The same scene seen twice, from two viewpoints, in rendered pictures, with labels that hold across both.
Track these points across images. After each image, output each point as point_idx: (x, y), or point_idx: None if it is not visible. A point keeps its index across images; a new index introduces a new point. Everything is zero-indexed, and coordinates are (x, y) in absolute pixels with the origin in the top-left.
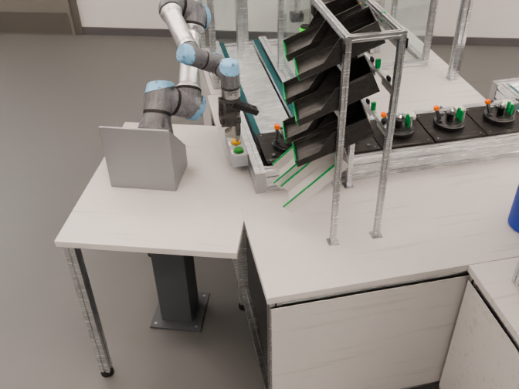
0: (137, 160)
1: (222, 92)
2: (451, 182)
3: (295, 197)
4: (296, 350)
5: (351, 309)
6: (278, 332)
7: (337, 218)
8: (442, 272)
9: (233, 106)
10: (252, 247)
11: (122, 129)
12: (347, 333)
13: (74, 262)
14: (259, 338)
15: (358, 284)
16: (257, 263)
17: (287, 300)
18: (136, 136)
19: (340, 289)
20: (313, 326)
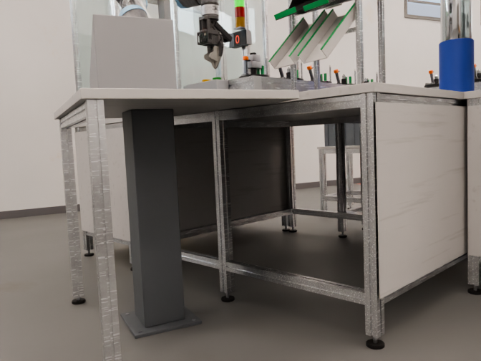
0: (135, 59)
1: (205, 8)
2: None
3: (329, 39)
4: (391, 178)
5: (417, 124)
6: (381, 142)
7: (363, 61)
8: (454, 95)
9: (215, 23)
10: (305, 91)
11: (122, 17)
12: (418, 161)
13: (100, 134)
14: (291, 273)
15: (420, 88)
16: (327, 88)
17: (385, 91)
18: (137, 27)
19: (411, 89)
20: (400, 140)
